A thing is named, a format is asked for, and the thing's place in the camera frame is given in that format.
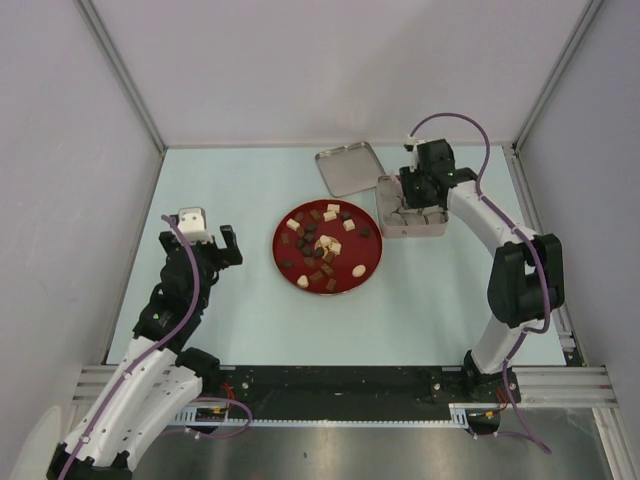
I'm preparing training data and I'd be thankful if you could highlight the metal tin box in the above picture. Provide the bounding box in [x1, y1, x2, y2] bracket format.
[376, 175, 449, 238]

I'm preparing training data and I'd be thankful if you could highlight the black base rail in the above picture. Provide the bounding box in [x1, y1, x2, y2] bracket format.
[199, 364, 521, 434]

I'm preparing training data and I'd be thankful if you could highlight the metal tin lid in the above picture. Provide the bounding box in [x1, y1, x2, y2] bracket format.
[315, 141, 385, 198]

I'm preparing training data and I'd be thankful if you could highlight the white rectangular chocolate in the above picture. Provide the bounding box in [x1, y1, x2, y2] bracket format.
[323, 211, 337, 222]

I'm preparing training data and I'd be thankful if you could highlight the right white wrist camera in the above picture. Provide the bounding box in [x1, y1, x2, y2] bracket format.
[403, 135, 426, 170]

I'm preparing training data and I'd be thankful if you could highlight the white heart chocolate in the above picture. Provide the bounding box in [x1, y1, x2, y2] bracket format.
[296, 275, 309, 289]

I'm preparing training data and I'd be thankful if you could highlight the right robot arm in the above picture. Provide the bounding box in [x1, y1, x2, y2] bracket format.
[399, 139, 565, 401]

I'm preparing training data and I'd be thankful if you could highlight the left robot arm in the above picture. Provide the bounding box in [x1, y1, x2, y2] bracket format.
[46, 214, 243, 479]

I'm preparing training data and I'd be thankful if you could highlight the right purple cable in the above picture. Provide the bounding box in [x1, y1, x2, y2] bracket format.
[409, 112, 554, 455]

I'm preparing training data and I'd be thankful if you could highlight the white oval chocolate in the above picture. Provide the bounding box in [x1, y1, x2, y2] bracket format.
[352, 265, 366, 278]

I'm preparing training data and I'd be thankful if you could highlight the red round plate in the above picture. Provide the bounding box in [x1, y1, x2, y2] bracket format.
[271, 199, 383, 296]

